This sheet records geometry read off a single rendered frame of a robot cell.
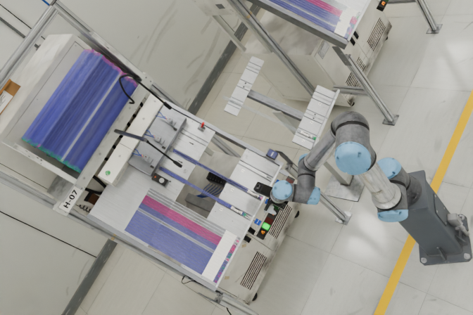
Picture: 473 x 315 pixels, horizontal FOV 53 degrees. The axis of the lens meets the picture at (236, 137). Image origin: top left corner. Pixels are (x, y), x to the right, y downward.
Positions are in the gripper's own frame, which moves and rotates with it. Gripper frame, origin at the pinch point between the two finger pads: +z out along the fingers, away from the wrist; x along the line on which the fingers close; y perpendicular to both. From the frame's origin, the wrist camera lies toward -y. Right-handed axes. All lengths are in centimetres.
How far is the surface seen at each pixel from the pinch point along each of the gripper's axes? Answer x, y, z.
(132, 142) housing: -7, -72, 2
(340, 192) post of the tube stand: 38, 37, 69
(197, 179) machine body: 0, -44, 62
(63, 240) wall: -79, -126, 164
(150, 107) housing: 12, -74, 2
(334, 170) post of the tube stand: 44, 26, 53
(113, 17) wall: 88, -174, 114
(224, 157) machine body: 19, -35, 53
